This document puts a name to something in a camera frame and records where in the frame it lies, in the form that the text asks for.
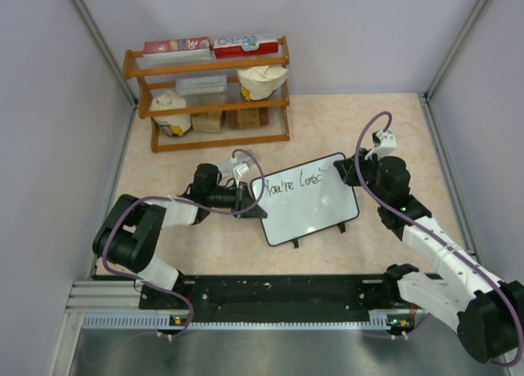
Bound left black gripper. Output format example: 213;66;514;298
208;181;267;219

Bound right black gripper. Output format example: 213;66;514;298
335;148;387;205

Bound white black marker pen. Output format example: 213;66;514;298
318;165;336;172

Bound black framed whiteboard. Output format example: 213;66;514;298
250;152;359;247

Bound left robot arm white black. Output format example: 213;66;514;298
93;163;268;308

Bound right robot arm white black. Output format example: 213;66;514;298
333;153;523;368

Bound brown cardboard box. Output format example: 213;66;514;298
226;107;269;129

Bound tan cardboard box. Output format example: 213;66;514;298
192;111;224;134

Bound white bag lower left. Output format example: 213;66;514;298
149;89;192;138

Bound cream paper bag upper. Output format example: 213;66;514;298
237;65;288;101

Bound wooden three tier shelf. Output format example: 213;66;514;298
122;36;291;152

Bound clear plastic box on shelf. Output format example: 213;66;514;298
175;75;228;96

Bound red white wrap box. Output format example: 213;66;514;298
212;34;279;59

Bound red white foil box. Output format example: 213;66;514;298
143;36;212;66

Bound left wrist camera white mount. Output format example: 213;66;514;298
230;157;253;183

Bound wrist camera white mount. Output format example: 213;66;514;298
364;130;397;161
230;157;253;183

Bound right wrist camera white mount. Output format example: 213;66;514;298
364;130;397;161

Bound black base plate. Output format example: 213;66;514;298
138;274;413;324

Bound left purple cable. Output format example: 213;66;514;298
101;147;268;340

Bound grey slotted cable duct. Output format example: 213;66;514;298
81;309;414;332

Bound aluminium rail frame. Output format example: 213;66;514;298
65;280;142;312

